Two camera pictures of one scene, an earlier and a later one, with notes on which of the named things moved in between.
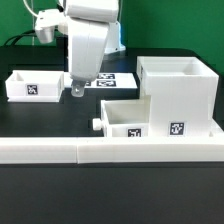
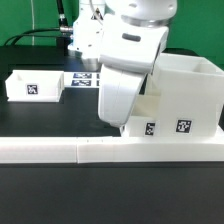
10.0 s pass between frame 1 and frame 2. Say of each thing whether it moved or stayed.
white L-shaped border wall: stayed
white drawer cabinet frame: moved
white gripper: moved
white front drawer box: moved
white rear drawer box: stayed
